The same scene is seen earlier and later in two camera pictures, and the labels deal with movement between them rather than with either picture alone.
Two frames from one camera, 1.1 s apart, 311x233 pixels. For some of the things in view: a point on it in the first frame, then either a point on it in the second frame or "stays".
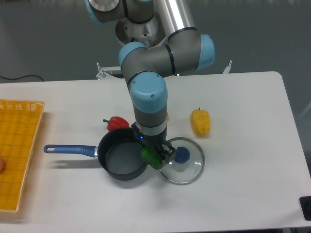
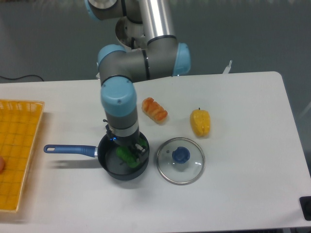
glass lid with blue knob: (188, 163) stays
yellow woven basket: (19, 122) stays
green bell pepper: (150, 155) → (128, 156)
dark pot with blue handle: (118, 154) stays
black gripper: (156, 141) → (137, 150)
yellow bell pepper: (200, 120) stays
